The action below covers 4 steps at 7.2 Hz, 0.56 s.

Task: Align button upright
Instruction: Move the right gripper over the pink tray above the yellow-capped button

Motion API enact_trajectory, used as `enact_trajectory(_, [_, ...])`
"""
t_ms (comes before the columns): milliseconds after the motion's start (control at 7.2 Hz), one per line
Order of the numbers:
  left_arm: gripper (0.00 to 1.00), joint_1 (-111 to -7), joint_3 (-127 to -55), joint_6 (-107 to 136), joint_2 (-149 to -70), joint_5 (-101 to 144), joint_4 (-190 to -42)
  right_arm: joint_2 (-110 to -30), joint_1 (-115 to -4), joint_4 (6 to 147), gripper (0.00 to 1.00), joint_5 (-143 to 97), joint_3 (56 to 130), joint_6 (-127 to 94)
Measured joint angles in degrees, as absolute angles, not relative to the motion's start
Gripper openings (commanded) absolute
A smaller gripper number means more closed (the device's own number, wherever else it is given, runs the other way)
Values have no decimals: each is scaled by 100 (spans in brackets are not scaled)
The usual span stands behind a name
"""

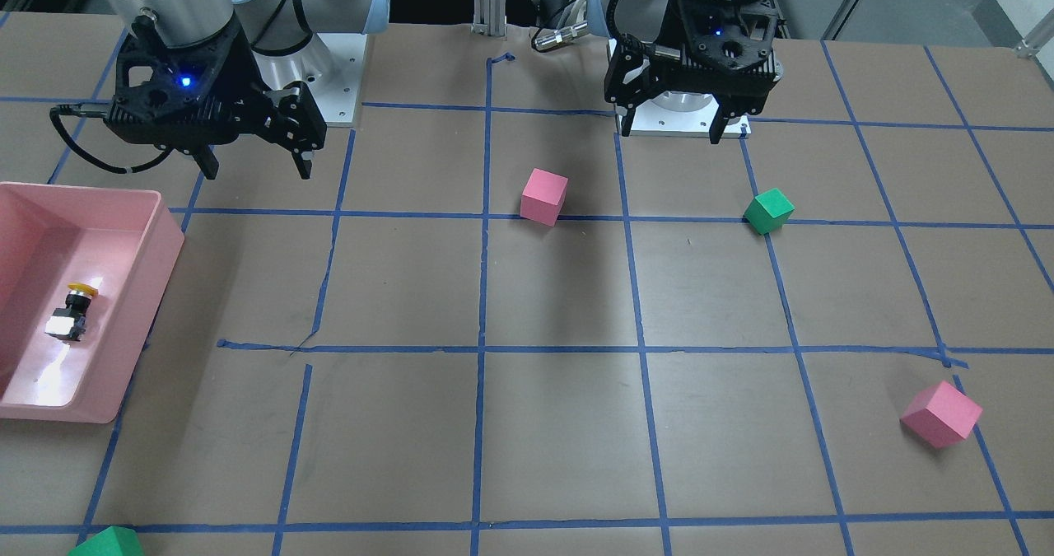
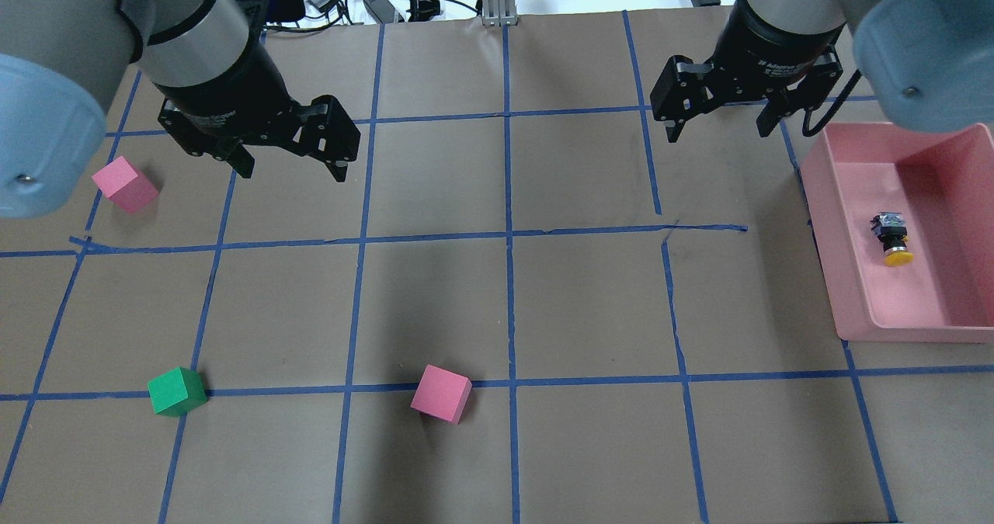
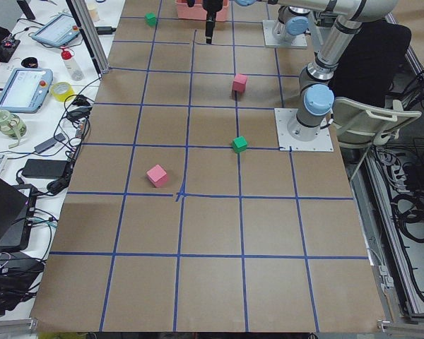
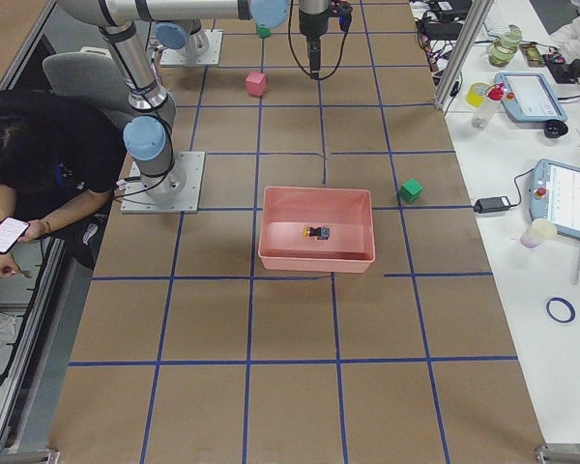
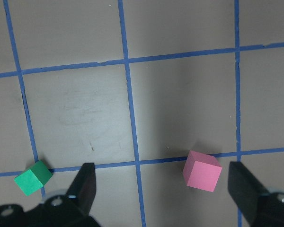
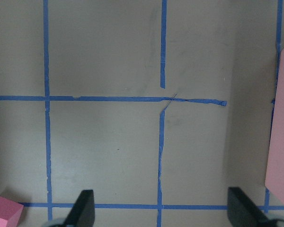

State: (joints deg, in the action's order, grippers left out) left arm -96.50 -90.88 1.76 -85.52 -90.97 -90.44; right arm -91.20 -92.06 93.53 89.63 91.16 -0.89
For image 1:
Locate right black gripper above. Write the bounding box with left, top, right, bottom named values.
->
left=103, top=16, right=327, bottom=180

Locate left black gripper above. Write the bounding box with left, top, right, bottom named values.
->
left=604, top=0, right=783, bottom=144

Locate yellow push button switch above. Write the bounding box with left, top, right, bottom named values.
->
left=44, top=283, right=99, bottom=342

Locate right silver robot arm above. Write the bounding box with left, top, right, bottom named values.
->
left=65, top=0, right=390, bottom=180

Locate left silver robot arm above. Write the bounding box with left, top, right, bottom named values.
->
left=586, top=0, right=784, bottom=143

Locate green cube near center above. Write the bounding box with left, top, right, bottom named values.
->
left=743, top=188, right=795, bottom=236

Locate pink cube near center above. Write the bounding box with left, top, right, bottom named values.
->
left=519, top=168, right=569, bottom=229

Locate pink cube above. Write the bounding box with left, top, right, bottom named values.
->
left=900, top=381, right=983, bottom=450
left=519, top=168, right=569, bottom=229

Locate pink plastic bin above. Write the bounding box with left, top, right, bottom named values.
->
left=1, top=182, right=184, bottom=423

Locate pink cube far side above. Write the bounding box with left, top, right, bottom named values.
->
left=900, top=381, right=983, bottom=450

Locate green cube at corner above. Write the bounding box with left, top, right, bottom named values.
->
left=69, top=527, right=145, bottom=556

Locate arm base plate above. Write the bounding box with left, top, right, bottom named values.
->
left=254, top=33, right=369, bottom=128
left=611, top=39, right=752, bottom=139

